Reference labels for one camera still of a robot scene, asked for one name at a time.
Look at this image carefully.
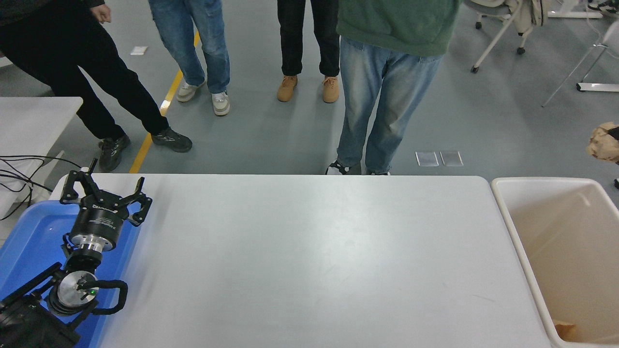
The white wheeled chair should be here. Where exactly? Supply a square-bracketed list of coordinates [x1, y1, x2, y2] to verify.
[464, 0, 549, 74]

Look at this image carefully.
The white side table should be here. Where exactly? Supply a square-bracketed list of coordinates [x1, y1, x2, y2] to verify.
[0, 96, 85, 218]

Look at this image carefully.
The person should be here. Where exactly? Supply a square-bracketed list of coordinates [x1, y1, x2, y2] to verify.
[147, 0, 231, 116]
[325, 0, 463, 176]
[277, 0, 341, 104]
[0, 0, 193, 173]

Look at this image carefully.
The black cable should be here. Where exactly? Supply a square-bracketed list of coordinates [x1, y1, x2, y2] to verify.
[0, 169, 55, 193]
[0, 186, 35, 221]
[0, 155, 90, 170]

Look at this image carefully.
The white stand foot bar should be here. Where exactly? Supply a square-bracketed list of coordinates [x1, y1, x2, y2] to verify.
[575, 81, 619, 92]
[548, 0, 604, 19]

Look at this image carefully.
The person's left hand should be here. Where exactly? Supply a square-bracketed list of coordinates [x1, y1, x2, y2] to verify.
[89, 4, 112, 24]

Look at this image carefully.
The tan paper ball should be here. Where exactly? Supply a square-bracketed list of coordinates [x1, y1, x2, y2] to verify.
[586, 121, 619, 163]

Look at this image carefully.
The large pale plastic bin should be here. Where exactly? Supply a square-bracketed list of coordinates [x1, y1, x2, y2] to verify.
[490, 177, 619, 348]

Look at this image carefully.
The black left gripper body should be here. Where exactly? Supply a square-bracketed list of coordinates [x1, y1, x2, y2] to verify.
[71, 202, 128, 241]

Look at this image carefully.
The blue plastic tray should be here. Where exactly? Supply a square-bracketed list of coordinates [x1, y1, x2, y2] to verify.
[0, 200, 142, 348]

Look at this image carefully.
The beige cloth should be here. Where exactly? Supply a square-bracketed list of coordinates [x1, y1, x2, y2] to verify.
[512, 0, 549, 34]

